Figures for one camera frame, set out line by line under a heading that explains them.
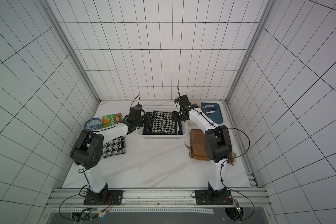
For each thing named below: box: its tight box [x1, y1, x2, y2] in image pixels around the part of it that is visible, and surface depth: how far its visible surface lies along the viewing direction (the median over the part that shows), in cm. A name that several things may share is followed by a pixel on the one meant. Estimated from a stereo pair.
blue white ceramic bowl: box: [84, 117, 102, 131], surface depth 103 cm
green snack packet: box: [101, 112, 122, 129], surface depth 108 cm
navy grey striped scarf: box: [142, 112, 183, 135], surface depth 94 cm
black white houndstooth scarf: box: [151, 110, 177, 135], surface depth 97 cm
